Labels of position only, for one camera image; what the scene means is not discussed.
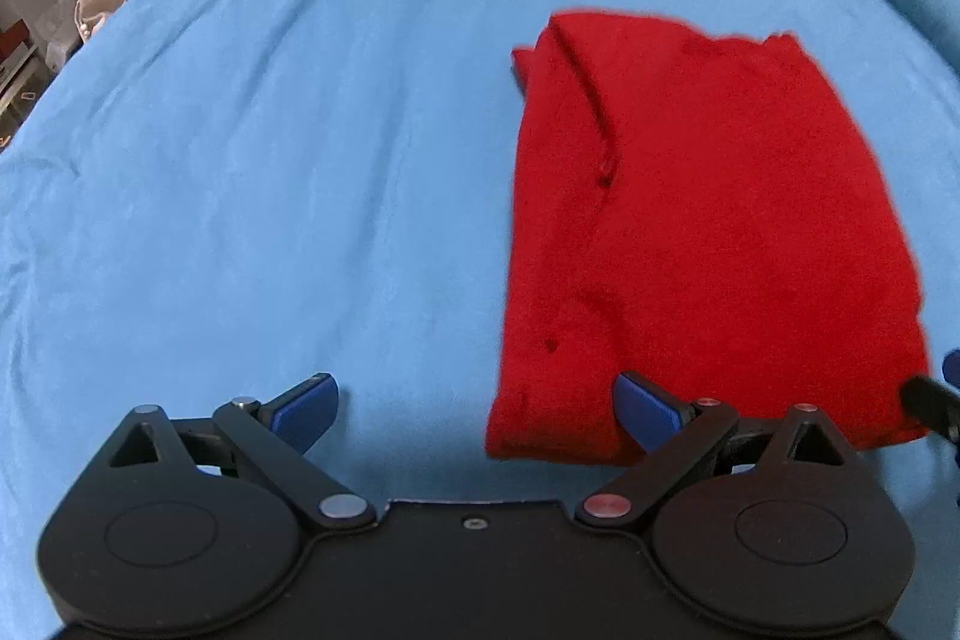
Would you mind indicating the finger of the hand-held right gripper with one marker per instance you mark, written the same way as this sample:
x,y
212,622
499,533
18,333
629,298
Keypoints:
x,y
930,400

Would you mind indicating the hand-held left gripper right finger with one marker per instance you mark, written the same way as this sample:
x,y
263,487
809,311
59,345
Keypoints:
x,y
645,415

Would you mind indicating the red knit sweater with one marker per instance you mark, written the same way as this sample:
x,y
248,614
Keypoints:
x,y
712,220

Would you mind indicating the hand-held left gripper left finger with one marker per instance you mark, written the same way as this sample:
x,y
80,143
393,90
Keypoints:
x,y
307,409

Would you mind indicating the beige cloth bag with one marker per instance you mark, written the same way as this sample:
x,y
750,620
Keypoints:
x,y
99,3

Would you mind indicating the blue bed sheet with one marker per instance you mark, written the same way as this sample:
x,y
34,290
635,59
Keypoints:
x,y
262,197

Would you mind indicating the clear plastic bag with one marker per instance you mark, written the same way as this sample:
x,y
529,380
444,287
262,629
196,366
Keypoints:
x,y
54,29

